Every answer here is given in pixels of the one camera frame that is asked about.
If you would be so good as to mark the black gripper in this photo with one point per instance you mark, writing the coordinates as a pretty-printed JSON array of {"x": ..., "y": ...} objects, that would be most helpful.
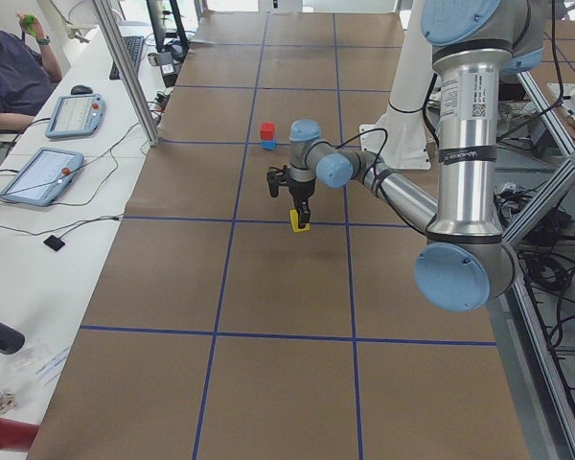
[{"x": 300, "y": 193}]

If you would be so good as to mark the yellow wooden cube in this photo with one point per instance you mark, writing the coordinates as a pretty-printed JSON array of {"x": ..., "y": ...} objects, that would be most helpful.
[{"x": 296, "y": 225}]

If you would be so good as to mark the blue wooden cube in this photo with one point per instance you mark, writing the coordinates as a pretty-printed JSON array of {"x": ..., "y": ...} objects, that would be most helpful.
[{"x": 268, "y": 144}]

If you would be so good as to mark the red wooden cube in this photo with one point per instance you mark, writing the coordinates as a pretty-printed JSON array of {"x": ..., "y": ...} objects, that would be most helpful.
[{"x": 267, "y": 131}]

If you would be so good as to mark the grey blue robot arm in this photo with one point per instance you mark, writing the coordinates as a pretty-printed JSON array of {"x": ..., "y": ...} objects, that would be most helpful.
[{"x": 435, "y": 161}]

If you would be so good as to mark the black monitor stand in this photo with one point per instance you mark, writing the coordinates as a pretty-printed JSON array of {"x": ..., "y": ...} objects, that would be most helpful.
[{"x": 168, "y": 30}]

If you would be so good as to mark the small black square pad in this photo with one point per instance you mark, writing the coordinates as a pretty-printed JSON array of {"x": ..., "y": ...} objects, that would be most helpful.
[{"x": 54, "y": 242}]

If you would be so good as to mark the upper blue teach pendant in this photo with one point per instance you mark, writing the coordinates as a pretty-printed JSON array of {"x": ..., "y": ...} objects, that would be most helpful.
[{"x": 75, "y": 116}]

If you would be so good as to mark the blue teach pendant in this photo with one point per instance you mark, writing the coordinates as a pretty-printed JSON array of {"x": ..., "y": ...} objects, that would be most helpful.
[
  {"x": 44, "y": 177},
  {"x": 75, "y": 116}
]

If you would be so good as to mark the black computer mouse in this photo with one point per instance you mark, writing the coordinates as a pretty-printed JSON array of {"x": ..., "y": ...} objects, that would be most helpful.
[{"x": 81, "y": 90}]

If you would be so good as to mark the lower blue teach pendant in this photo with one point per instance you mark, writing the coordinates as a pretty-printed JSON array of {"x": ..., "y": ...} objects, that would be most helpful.
[{"x": 44, "y": 177}]

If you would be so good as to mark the clear plastic bag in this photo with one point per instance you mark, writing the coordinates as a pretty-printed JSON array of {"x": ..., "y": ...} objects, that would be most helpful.
[{"x": 37, "y": 361}]

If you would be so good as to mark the seated person dark shirt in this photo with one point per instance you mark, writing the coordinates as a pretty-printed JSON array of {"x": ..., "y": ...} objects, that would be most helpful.
[{"x": 27, "y": 78}]

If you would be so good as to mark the black cylinder bottle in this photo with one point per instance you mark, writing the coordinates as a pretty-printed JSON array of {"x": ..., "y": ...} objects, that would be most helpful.
[{"x": 11, "y": 340}]

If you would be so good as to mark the green handheld object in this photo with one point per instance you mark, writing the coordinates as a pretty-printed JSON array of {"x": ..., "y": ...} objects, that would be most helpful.
[{"x": 27, "y": 24}]

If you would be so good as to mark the red bottle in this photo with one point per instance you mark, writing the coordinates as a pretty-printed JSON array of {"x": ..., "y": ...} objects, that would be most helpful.
[{"x": 16, "y": 436}]

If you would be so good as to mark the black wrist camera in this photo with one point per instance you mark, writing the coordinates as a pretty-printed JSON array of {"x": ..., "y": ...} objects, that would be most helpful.
[{"x": 277, "y": 178}]

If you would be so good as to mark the white pedestal column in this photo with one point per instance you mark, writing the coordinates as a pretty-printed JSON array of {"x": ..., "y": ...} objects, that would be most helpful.
[{"x": 399, "y": 135}]

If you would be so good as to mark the aluminium frame post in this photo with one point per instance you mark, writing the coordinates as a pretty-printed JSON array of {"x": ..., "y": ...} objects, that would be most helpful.
[{"x": 118, "y": 50}]

